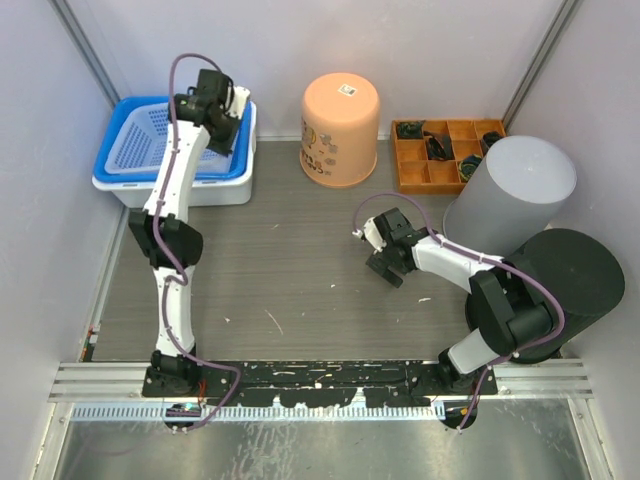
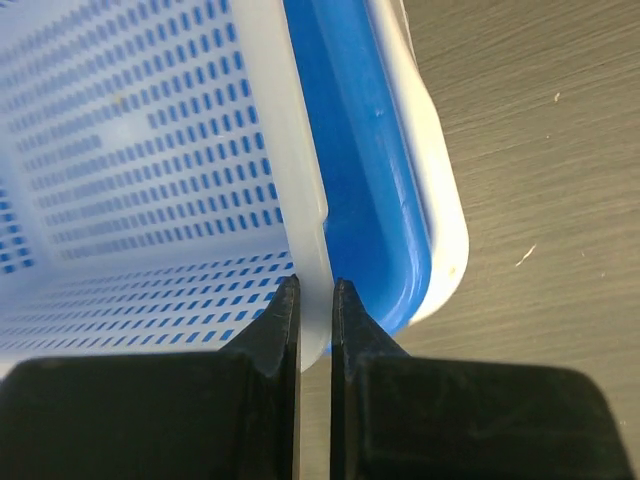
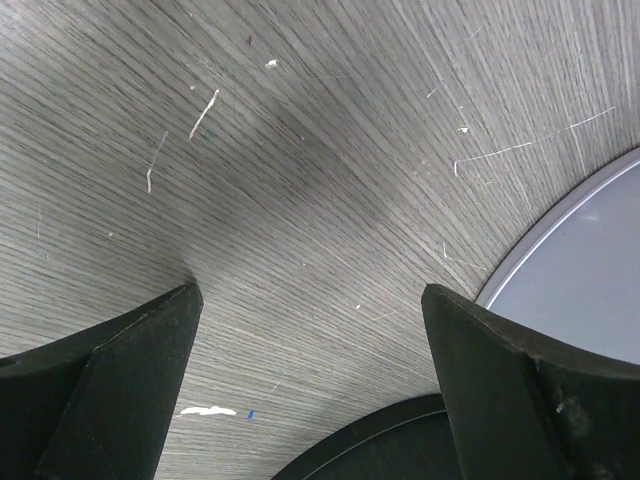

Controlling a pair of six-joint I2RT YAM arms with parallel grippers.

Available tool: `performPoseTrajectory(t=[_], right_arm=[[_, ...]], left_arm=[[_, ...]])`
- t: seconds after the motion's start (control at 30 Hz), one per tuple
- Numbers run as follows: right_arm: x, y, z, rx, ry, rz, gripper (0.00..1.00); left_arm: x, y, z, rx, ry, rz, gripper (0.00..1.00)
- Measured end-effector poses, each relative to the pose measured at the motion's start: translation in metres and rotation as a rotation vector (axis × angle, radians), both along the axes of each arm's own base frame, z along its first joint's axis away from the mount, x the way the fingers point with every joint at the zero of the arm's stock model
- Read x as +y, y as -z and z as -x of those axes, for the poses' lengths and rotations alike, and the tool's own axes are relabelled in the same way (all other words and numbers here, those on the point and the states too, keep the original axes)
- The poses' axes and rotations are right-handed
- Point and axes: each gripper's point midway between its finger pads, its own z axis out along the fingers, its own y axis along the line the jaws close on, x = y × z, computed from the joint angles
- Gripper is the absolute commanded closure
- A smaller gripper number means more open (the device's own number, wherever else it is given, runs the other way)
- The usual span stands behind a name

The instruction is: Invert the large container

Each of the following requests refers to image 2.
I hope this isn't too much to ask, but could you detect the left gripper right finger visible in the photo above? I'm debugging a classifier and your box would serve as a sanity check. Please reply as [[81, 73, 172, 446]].
[[330, 279, 634, 479]]

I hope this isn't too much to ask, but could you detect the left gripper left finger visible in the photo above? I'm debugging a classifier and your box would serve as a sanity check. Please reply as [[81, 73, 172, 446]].
[[1, 276, 301, 479]]

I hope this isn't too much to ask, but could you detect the blue plastic tub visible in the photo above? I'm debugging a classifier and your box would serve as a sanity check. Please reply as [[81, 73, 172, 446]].
[[284, 1, 431, 334]]

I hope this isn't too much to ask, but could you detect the blue perforated basket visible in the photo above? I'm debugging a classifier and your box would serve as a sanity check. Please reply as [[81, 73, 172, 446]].
[[1, 1, 333, 372]]

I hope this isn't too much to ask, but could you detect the white plastic tub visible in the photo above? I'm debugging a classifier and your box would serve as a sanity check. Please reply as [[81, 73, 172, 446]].
[[367, 1, 469, 324]]

